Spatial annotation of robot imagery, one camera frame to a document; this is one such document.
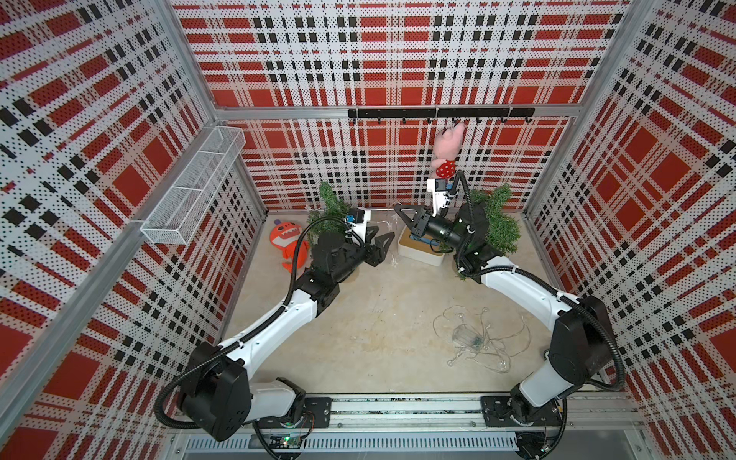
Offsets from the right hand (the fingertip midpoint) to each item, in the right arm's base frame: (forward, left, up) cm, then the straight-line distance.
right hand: (398, 207), depth 71 cm
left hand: (-2, +3, -7) cm, 8 cm away
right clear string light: (-20, -23, -37) cm, 48 cm away
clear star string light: (0, +2, -7) cm, 7 cm away
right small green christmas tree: (+2, -31, -12) cm, 34 cm away
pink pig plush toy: (+30, -17, -4) cm, 35 cm away
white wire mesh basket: (+11, +71, -14) cm, 73 cm away
